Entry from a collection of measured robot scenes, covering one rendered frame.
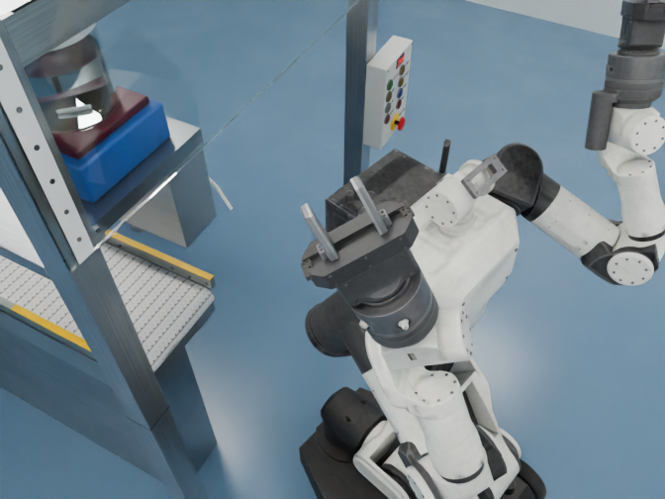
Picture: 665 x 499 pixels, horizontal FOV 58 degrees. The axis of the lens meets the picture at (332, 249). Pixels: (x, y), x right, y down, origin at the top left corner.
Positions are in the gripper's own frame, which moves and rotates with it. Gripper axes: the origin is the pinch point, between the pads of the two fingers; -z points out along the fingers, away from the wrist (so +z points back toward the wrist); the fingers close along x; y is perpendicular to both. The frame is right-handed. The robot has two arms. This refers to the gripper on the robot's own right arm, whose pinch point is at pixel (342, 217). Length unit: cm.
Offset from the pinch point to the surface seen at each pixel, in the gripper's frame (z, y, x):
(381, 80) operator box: 46, -94, 21
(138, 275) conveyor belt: 44, -69, -53
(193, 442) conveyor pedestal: 111, -69, -82
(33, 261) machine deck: 5, -31, -44
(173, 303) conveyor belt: 48, -58, -47
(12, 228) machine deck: 3, -39, -47
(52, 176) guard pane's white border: -7.4, -24.5, -29.7
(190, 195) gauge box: 22, -53, -26
